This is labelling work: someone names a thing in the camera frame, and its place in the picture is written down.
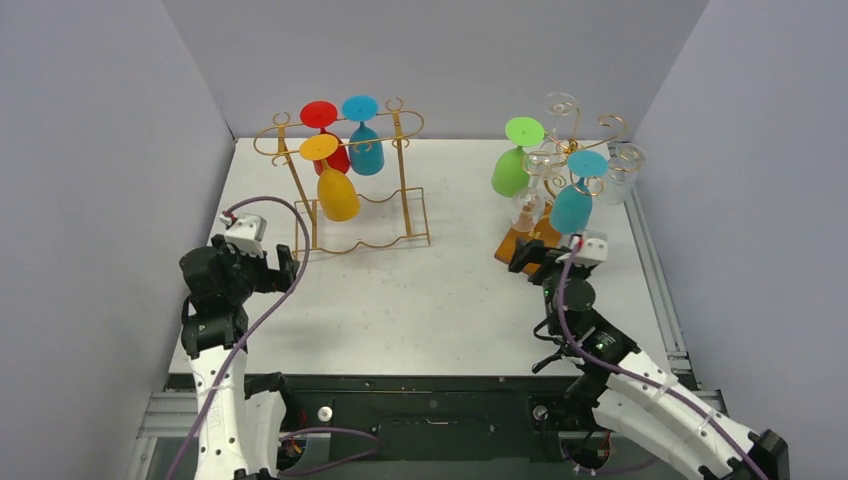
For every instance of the gold hook rack wooden base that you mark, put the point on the gold hook rack wooden base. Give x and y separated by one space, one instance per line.
618 127

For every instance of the aluminium table frame rail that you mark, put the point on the aluminium table frame rail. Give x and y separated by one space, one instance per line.
669 326

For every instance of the green plastic goblet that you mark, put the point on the green plastic goblet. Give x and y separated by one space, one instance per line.
509 176

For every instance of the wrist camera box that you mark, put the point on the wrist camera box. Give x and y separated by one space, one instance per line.
245 232
586 249

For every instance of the orange plastic goblet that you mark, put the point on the orange plastic goblet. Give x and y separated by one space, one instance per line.
336 193

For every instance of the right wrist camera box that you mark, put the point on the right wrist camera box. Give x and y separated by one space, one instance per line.
586 249

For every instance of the clear patterned wine glass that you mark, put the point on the clear patterned wine glass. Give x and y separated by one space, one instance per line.
624 166

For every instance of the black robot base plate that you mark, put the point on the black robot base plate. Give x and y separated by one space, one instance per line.
436 418

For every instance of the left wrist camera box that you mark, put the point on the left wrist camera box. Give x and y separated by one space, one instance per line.
245 232

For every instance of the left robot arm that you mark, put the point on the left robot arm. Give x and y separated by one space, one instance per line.
239 420

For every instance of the red plastic goblet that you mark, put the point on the red plastic goblet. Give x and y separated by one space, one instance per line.
320 115

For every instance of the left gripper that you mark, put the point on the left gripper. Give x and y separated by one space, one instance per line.
272 279

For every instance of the small clear front wine glass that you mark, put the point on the small clear front wine glass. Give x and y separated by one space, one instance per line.
560 138

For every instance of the blue plastic goblet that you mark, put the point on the blue plastic goblet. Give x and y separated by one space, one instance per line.
573 205
365 150

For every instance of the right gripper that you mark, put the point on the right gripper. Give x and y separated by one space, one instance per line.
541 254

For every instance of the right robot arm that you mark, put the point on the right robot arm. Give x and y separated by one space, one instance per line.
622 388

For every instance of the tall gold wire glass rack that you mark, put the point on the tall gold wire glass rack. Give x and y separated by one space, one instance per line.
395 125

